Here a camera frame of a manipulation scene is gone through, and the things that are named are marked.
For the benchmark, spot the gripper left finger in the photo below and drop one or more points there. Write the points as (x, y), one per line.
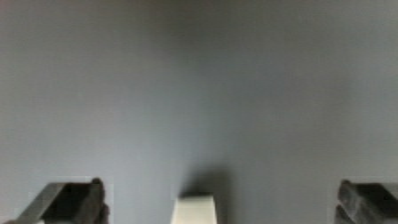
(69, 204)

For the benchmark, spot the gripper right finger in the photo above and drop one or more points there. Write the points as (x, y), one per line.
(367, 203)

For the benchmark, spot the white table leg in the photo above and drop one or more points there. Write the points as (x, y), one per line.
(195, 210)

